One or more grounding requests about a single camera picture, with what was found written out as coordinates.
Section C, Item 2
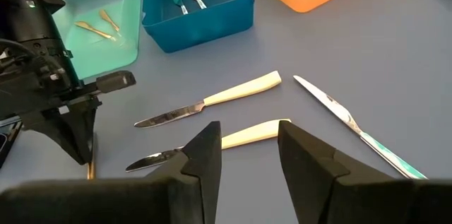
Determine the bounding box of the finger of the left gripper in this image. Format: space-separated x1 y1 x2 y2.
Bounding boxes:
20 108 84 165
64 105 97 165

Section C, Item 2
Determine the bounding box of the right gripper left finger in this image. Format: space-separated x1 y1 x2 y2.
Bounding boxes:
144 120 223 224

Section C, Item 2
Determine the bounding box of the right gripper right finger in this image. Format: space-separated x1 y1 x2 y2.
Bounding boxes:
277 119 420 224

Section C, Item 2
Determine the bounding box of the gold table knife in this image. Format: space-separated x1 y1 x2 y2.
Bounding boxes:
74 21 117 41
86 161 97 180

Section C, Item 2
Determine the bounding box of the cream handled table knife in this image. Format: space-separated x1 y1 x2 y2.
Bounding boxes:
125 118 292 173
133 70 283 129

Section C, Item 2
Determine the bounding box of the teal plastic bin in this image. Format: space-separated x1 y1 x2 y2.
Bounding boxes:
51 0 142 80

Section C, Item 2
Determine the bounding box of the dark blue plastic bin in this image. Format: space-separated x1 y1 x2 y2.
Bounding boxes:
141 0 256 54

